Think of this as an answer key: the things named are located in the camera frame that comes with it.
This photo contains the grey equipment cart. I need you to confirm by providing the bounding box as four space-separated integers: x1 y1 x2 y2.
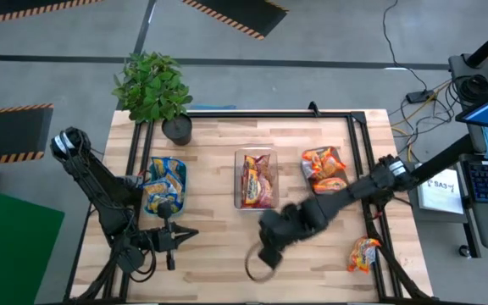
447 53 488 107

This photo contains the green board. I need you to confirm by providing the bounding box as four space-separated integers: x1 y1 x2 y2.
0 181 66 305

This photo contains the black diagonal frame strut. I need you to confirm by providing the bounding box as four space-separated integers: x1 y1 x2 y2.
377 243 434 302
70 253 120 302

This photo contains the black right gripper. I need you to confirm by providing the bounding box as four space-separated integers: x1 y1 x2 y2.
256 207 300 271

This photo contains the black plant pot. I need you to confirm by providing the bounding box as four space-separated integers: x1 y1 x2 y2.
161 113 193 147

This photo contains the green leafy plant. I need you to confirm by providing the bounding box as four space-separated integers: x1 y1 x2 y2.
111 50 194 125

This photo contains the white paper sheet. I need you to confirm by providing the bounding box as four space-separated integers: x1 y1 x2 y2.
417 169 465 215

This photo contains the black desk frame bar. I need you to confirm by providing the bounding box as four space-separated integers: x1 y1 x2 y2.
459 156 482 259

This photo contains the orange Maruchan ramen pack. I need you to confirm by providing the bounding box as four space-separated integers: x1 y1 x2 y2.
347 236 382 274
302 147 347 180
313 176 350 196

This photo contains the grey desk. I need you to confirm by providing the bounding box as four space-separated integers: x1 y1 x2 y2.
398 135 488 251

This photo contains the clear plastic container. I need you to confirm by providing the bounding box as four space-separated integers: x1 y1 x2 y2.
233 146 280 211

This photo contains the teal plastic bin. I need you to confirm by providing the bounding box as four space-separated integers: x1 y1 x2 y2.
141 155 189 217

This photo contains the black power adapter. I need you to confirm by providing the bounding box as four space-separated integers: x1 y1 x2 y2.
405 89 435 105

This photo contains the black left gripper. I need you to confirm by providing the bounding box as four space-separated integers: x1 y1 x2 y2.
141 202 200 272

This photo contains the black aluminium frame rail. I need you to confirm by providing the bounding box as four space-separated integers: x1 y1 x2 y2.
362 112 400 302
345 114 385 302
99 120 142 302
140 109 368 120
116 120 156 302

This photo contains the grey plastic bin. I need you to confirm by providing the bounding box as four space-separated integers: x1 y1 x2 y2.
301 145 352 198

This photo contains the black hazard striped mat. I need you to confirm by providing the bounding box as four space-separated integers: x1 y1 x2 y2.
0 103 54 165
0 0 105 27
179 0 290 42

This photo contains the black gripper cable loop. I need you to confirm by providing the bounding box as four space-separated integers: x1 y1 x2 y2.
243 241 280 284

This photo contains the yellow cable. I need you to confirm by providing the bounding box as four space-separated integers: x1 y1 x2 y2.
391 79 455 164

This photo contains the coiled black cable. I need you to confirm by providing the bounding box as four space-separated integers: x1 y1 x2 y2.
455 74 488 103

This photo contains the long black floor cable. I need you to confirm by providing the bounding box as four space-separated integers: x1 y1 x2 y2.
381 0 430 93

